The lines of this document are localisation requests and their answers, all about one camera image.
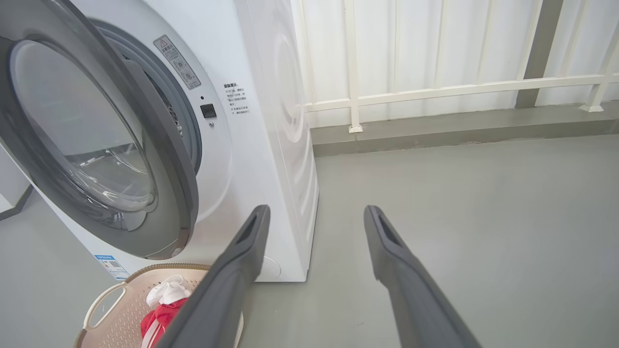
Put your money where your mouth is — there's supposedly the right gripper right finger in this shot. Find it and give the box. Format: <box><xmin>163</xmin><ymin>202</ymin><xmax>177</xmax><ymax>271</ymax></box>
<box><xmin>364</xmin><ymin>205</ymin><xmax>482</xmax><ymax>348</ymax></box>

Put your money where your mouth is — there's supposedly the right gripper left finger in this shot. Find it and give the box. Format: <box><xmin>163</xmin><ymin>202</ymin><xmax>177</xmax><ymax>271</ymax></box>
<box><xmin>155</xmin><ymin>204</ymin><xmax>271</xmax><ymax>348</ymax></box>

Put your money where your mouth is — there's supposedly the red garment with white stripes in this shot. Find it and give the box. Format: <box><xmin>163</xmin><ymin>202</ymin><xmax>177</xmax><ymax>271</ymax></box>
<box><xmin>140</xmin><ymin>297</ymin><xmax>189</xmax><ymax>348</ymax></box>

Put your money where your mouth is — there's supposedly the black round glass washer door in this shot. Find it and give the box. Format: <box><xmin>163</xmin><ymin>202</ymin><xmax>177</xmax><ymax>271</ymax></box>
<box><xmin>0</xmin><ymin>0</ymin><xmax>200</xmax><ymax>260</ymax></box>

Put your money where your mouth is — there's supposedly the cream laundry basket brown rim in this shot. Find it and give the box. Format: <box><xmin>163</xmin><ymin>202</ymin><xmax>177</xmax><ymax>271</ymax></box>
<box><xmin>74</xmin><ymin>263</ymin><xmax>245</xmax><ymax>348</ymax></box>

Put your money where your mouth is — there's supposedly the white front-load washing machine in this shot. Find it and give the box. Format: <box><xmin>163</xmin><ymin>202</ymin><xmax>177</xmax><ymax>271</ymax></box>
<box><xmin>29</xmin><ymin>0</ymin><xmax>320</xmax><ymax>282</ymax></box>

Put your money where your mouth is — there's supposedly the grey rubber door gasket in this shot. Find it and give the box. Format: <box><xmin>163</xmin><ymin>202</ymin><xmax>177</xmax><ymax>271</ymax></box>
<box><xmin>92</xmin><ymin>19</ymin><xmax>203</xmax><ymax>174</ymax></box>

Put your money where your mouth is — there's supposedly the steel washer drum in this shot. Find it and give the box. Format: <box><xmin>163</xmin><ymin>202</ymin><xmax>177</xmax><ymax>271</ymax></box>
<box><xmin>145</xmin><ymin>72</ymin><xmax>185</xmax><ymax>138</ymax></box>

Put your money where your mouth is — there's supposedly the blue energy label sticker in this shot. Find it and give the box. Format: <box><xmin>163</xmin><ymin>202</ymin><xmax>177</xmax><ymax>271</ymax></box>
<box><xmin>94</xmin><ymin>255</ymin><xmax>130</xmax><ymax>281</ymax></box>

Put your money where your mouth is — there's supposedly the white metal railing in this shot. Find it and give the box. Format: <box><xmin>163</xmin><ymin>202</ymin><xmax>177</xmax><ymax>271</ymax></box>
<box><xmin>290</xmin><ymin>0</ymin><xmax>619</xmax><ymax>133</ymax></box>

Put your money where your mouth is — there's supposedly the grey warning sticker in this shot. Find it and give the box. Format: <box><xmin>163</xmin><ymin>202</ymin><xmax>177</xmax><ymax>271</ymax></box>
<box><xmin>154</xmin><ymin>35</ymin><xmax>202</xmax><ymax>90</ymax></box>

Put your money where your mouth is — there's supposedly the grey vertical post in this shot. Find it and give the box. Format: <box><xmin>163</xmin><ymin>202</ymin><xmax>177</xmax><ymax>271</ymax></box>
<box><xmin>515</xmin><ymin>0</ymin><xmax>565</xmax><ymax>109</ymax></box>

